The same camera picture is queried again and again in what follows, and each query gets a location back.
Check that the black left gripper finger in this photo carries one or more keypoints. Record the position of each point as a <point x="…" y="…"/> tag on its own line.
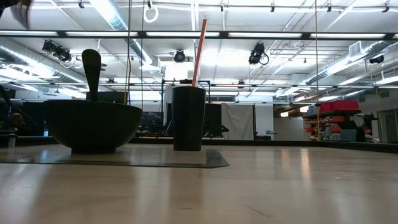
<point x="18" y="11"/>

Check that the black plastic serving spoon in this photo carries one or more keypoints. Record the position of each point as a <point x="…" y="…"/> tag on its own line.
<point x="91" y="71"/>

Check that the black ceiling spotlight pair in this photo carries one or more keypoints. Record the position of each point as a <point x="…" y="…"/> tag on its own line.
<point x="59" y="51"/>

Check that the black monitor box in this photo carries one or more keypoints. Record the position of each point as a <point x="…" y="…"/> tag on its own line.
<point x="112" y="96"/>

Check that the black round bowl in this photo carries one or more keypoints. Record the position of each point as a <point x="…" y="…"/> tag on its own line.
<point x="93" y="124"/>

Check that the black computer monitor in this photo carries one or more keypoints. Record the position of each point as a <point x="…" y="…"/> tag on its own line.
<point x="152" y="120"/>

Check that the red drinking straw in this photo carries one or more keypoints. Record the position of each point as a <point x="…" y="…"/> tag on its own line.
<point x="199" y="53"/>

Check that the black tapered plastic cup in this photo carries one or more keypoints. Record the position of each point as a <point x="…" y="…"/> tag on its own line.
<point x="188" y="121"/>

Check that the dark grey table mat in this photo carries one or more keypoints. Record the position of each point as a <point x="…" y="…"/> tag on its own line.
<point x="214" y="158"/>

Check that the white hanging cloth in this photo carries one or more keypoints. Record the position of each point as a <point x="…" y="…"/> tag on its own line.
<point x="237" y="121"/>

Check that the large red storage bin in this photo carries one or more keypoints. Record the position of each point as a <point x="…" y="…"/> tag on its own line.
<point x="340" y="105"/>

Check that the shelf rack with bins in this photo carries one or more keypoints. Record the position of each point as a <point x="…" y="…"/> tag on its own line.
<point x="335" y="126"/>

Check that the silver ventilation duct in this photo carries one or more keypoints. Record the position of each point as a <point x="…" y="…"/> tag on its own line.
<point x="130" y="43"/>

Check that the small grey post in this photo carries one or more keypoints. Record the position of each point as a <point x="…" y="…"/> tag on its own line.
<point x="12" y="141"/>

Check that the black round ceiling camera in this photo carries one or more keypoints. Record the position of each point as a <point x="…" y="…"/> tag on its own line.
<point x="179" y="56"/>

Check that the black metal stand frame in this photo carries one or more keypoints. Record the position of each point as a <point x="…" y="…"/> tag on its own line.
<point x="209" y="99"/>

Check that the black overhead frame beam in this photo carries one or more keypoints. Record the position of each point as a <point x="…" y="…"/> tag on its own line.
<point x="264" y="35"/>

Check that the black table edge rail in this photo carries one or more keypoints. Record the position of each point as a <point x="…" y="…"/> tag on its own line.
<point x="280" y="142"/>

